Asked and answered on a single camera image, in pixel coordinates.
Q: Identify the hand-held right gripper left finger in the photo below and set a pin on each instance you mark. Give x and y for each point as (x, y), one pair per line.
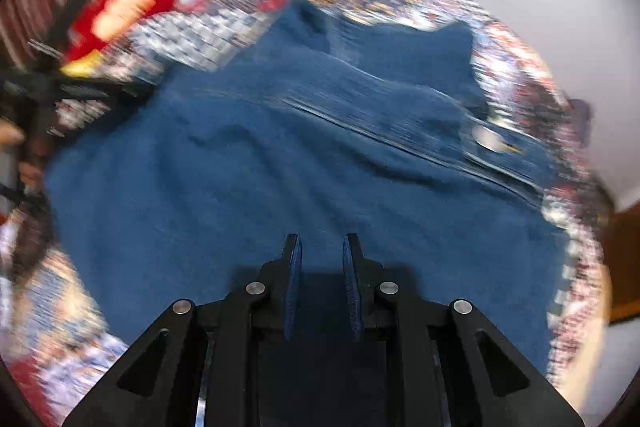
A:
(295, 287)

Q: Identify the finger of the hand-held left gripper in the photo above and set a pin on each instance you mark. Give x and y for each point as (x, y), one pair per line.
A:
(75, 12)
(100, 91)

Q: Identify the red plush toy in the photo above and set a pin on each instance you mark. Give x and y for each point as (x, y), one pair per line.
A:
(125, 12)

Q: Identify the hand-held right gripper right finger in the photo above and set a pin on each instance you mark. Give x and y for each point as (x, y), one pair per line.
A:
(352, 287)

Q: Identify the person's left hand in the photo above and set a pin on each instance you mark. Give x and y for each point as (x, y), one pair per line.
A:
(12, 133)

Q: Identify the blue denim jacket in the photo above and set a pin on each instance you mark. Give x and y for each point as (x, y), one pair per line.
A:
(300, 157)

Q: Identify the patchwork patterned blanket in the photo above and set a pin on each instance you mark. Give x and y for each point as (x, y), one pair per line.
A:
(225, 52)

